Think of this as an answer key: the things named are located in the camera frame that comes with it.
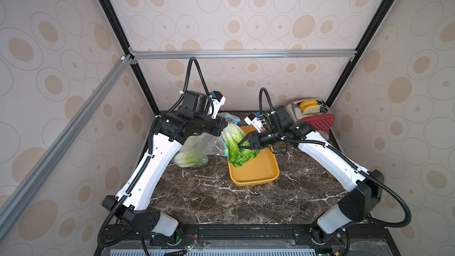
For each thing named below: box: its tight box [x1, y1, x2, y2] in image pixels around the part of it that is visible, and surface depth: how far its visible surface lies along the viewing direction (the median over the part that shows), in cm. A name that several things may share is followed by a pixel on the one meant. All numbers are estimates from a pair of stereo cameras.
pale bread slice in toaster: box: [302, 104, 321, 115], surface depth 96 cm
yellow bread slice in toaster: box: [299, 99, 319, 111], surface depth 97 cm
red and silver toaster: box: [285, 100, 336, 135], surface depth 99 cm
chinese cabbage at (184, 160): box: [173, 151, 208, 168], surface depth 89 cm
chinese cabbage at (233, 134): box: [221, 122, 260, 168], surface depth 69 cm
